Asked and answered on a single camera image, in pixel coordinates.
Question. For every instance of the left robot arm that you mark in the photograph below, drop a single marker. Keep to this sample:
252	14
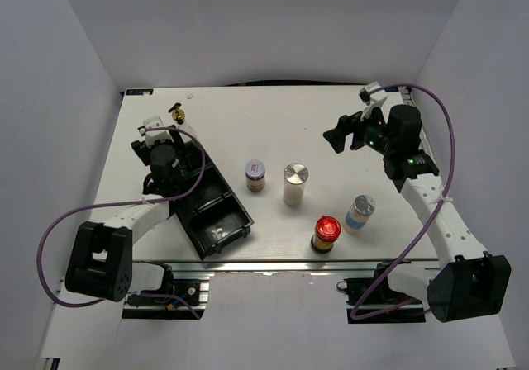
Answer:
101	262

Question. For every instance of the black organizer tray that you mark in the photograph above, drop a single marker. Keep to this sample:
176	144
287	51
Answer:
211	215

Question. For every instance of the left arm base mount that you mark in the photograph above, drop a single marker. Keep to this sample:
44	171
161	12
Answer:
161	291

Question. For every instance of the tall silver-lid white shaker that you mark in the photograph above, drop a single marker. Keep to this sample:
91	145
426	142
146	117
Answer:
295	179

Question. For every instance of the white-lid orange spice jar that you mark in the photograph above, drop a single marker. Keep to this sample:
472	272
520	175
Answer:
255	175

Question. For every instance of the blue-label silver-lid shaker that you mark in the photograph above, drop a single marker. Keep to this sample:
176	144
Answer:
361	209

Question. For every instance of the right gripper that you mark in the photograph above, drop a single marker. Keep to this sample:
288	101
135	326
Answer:
347	125

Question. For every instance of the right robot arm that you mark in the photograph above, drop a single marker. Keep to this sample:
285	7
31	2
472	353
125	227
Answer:
471	281

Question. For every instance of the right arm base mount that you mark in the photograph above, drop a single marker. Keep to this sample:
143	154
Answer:
374	309

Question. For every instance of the red-lid brown jar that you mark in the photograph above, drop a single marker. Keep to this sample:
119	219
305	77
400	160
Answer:
326	232

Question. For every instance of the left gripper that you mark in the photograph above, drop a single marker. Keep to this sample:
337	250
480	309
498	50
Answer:
142	151

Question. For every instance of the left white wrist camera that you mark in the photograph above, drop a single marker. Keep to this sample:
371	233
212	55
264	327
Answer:
153	131

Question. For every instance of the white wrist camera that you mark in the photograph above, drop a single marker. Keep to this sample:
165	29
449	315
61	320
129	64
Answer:
153	131
372	95

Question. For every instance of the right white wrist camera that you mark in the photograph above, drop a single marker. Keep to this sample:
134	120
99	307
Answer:
372	95

